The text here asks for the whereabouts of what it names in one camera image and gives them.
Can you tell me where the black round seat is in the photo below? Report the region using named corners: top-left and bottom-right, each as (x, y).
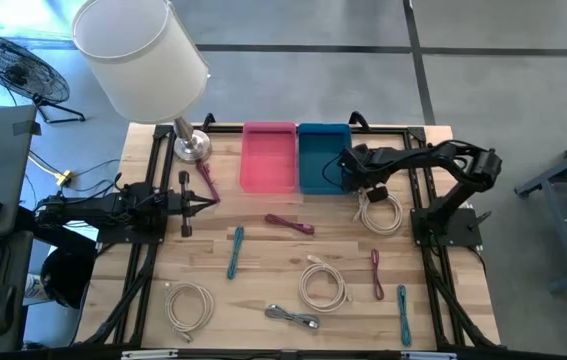
top-left (39, 245), bottom-right (98, 310)

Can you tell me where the teal braided USB cable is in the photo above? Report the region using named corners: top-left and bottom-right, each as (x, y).
top-left (226, 225), bottom-right (246, 281)
top-left (396, 284), bottom-right (413, 348)

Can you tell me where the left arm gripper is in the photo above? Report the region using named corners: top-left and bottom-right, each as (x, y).
top-left (165, 170), bottom-right (219, 238)

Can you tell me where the pink plastic bin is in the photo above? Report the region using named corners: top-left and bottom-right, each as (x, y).
top-left (239, 121), bottom-right (299, 195)

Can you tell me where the blue-grey metal stand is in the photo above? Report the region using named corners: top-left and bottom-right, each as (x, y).
top-left (514, 127), bottom-right (567, 295)

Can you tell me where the black-and-white braided USB cable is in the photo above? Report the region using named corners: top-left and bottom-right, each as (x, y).
top-left (263, 303), bottom-right (322, 331)

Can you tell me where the white printed container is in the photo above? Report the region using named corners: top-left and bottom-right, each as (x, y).
top-left (22, 273), bottom-right (50, 304)

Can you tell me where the black wire floor fan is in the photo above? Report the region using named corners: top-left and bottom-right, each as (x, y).
top-left (0, 32), bottom-right (87, 125)

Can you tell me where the maroon braided USB cable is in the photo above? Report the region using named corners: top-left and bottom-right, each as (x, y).
top-left (195, 158), bottom-right (222, 204)
top-left (369, 248), bottom-right (386, 302)
top-left (264, 213), bottom-right (316, 236)

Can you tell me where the black aluminium table frame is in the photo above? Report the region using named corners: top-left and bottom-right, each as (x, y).
top-left (82, 112), bottom-right (502, 351)

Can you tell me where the black front crossbar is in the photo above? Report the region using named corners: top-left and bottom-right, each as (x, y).
top-left (0, 344), bottom-right (567, 360)

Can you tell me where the table lamp with white shade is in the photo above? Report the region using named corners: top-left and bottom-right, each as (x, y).
top-left (71, 0), bottom-right (213, 164)

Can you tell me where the blue plastic bin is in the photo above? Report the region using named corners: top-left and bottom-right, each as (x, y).
top-left (296, 122), bottom-right (353, 196)

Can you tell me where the white strip on crossbar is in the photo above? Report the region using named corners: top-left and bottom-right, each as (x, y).
top-left (121, 349), bottom-right (180, 360)
top-left (401, 351), bottom-right (458, 360)

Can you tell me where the black tape strip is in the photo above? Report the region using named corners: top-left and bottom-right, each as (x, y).
top-left (11, 119), bottom-right (43, 137)

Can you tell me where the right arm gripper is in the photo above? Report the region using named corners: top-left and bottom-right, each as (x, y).
top-left (336, 143), bottom-right (390, 204)

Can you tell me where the white usb cable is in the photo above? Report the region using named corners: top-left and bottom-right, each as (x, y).
top-left (298, 254), bottom-right (350, 314)
top-left (352, 188), bottom-right (405, 237)
top-left (163, 281), bottom-right (216, 344)

